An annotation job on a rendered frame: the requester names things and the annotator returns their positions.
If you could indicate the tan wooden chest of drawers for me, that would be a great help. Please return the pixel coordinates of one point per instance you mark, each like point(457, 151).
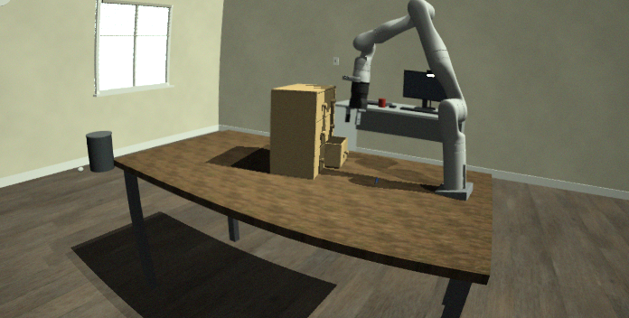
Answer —
point(292, 130)

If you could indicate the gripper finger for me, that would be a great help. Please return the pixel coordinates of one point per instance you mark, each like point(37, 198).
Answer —
point(347, 116)
point(358, 116)

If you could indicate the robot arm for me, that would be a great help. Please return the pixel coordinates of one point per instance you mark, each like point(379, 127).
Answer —
point(449, 110)

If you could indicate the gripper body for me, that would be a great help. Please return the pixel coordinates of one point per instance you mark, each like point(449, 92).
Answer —
point(360, 88)

